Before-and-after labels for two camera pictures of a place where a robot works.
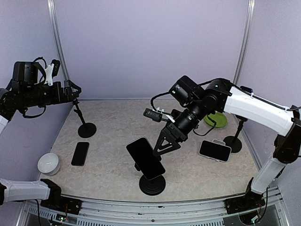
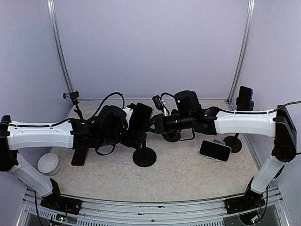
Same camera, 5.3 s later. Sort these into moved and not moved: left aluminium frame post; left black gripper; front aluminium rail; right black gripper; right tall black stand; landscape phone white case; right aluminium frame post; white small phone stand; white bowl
Moved: right black gripper; left black gripper
Not moved: right tall black stand; white small phone stand; landscape phone white case; left aluminium frame post; front aluminium rail; white bowl; right aluminium frame post
